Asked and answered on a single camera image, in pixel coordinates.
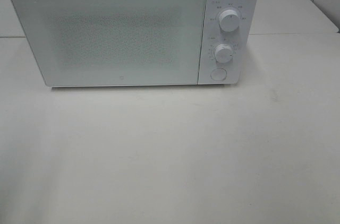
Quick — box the round white door button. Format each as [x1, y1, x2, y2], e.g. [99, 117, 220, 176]
[210, 68, 227, 81]

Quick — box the white microwave door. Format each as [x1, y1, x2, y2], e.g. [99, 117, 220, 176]
[11, 0, 205, 87]

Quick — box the white lower timer knob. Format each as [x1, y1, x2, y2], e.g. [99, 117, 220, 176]
[214, 44, 234, 63]

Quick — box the white upper power knob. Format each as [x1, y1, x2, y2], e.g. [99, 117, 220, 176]
[218, 7, 241, 32]

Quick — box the white microwave oven body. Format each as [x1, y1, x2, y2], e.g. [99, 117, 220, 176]
[5, 0, 261, 89]

